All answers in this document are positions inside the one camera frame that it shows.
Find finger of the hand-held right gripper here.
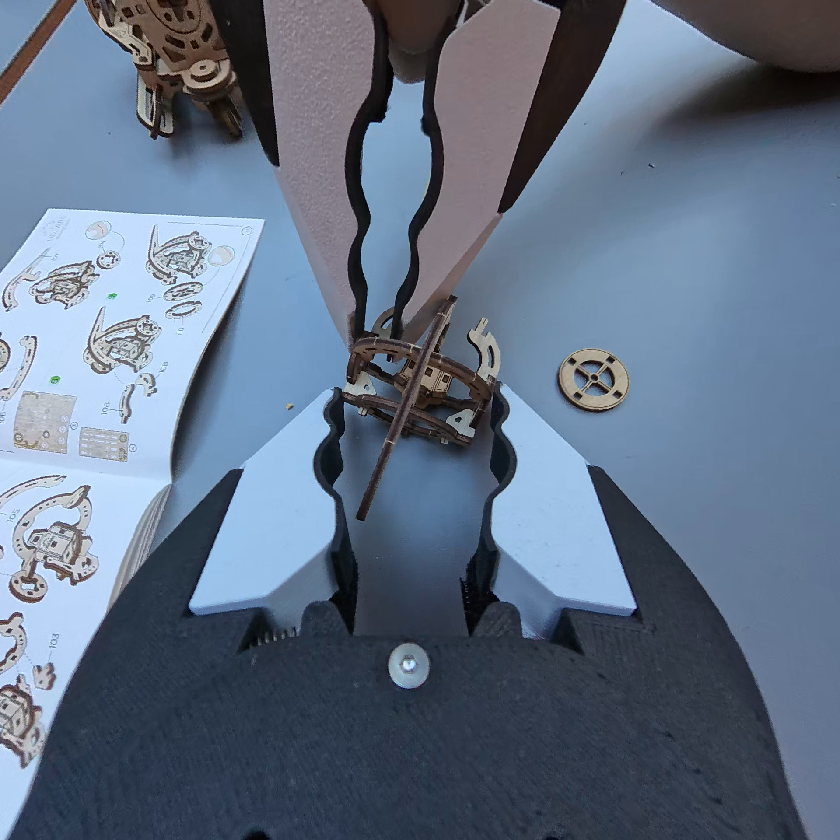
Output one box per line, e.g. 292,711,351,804
392,0,565,336
262,0,395,352

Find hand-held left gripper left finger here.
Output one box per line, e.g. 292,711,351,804
189,387,358,636

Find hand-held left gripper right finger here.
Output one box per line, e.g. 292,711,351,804
459,384,639,639

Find small wooden model assembly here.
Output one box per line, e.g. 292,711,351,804
346,294,503,522

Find person's right forearm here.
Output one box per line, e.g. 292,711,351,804
646,0,840,74

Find large wooden mechanical model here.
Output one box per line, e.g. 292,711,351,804
84,0,245,140

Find person's right hand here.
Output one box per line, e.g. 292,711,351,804
388,0,468,55

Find round wooden spoked disc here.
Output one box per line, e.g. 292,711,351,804
558,348,631,413

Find white instruction booklet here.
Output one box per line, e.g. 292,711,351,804
0,209,265,772

